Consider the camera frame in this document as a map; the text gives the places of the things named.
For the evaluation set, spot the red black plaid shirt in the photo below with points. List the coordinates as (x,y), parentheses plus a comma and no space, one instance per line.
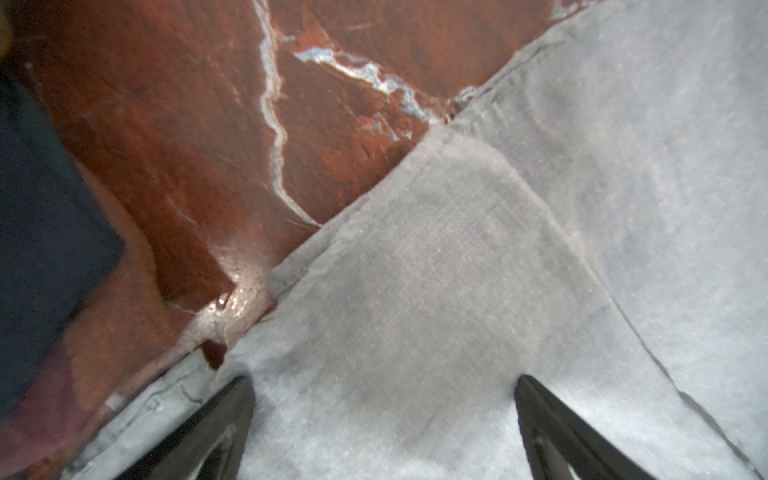
(81,311)

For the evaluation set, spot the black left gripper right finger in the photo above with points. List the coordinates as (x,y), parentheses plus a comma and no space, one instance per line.
(559,444)

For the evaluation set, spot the grey long sleeve shirt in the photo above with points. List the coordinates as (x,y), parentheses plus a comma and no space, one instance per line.
(596,218)

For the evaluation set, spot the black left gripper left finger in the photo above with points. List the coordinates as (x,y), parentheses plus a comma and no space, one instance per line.
(208,445)

